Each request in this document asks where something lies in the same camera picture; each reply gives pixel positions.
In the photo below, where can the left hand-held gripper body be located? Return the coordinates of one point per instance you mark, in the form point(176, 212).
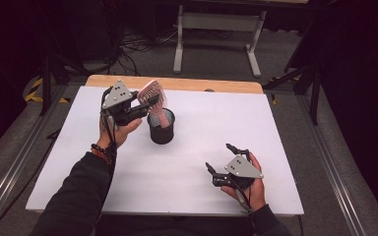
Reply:
point(116, 96)

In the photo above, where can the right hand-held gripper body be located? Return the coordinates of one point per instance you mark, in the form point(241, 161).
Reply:
point(242, 170)

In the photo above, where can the pink hairbrush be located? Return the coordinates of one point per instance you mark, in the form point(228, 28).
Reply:
point(152, 90)

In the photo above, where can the black mesh pen holder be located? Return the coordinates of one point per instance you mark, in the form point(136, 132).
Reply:
point(160, 134)

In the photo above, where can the person's right hand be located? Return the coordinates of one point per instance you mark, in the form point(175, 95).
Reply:
point(257, 193)

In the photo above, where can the person's left hand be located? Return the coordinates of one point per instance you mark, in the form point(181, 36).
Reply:
point(119, 134)

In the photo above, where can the wooden table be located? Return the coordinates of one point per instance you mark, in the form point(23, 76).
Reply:
point(177, 83)

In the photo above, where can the white table sheet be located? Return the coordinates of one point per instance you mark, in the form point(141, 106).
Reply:
point(177, 173)

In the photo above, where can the black tripod stand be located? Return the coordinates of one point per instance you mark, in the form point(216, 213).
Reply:
point(308, 82)
point(50, 82)

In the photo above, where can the yellow black hazard tape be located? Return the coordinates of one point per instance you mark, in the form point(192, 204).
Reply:
point(34, 90)

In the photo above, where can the white-framed desk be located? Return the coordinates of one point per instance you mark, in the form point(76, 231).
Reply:
point(221, 21)

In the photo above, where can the aluminium floor rail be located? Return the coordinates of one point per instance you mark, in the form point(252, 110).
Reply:
point(334, 170)
point(10, 170)

